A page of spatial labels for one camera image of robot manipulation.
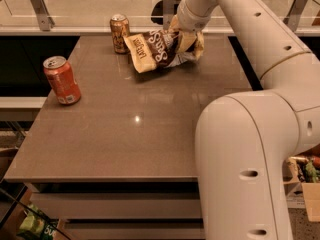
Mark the brown sea salt chip bag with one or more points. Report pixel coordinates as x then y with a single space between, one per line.
157 49

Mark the cardboard box with items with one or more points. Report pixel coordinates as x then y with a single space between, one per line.
302 184

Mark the grey table drawer unit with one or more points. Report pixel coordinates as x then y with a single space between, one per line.
124 210

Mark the red soda can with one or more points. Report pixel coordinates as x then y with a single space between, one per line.
60 75

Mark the orange soda can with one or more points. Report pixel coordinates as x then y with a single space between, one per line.
119 26

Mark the green snack bag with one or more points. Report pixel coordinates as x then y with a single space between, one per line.
36 226

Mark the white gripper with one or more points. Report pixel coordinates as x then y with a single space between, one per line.
189 20

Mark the left metal railing bracket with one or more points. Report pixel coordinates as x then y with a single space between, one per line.
44 19

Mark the right metal railing bracket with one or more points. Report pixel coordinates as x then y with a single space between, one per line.
294 15

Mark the black office chair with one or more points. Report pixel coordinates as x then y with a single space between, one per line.
157 12

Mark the metal railing bracket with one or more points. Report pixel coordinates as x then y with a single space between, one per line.
168 13
294 15
44 19

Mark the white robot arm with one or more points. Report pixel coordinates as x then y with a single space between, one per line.
243 139

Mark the middle metal railing bracket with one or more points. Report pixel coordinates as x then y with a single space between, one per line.
168 13

